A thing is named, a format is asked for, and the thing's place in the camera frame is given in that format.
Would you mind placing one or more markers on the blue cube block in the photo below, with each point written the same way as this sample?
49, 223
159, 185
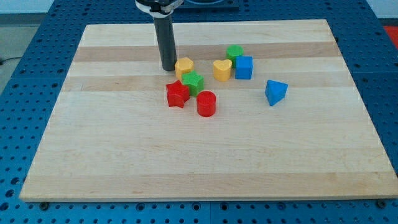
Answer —
244, 67

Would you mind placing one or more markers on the green cylinder block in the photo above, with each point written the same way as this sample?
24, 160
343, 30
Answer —
232, 52

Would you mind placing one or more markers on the yellow heart block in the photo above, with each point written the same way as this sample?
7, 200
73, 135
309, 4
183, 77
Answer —
222, 70

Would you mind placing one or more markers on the green star block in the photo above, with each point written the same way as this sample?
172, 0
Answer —
194, 81

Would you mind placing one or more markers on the light wooden board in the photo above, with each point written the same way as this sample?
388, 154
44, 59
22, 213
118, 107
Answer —
112, 137

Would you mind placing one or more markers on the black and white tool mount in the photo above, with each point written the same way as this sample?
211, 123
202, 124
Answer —
158, 7

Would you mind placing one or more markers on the blue triangle block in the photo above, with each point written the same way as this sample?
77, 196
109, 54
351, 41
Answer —
275, 91

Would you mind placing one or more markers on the red cylinder block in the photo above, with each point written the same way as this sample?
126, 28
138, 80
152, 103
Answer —
206, 103

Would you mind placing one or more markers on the yellow hexagon block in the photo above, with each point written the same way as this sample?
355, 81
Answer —
182, 66

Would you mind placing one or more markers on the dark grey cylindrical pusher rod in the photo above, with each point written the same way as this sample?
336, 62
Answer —
166, 42

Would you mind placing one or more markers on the red star block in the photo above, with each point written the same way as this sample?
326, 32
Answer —
177, 94

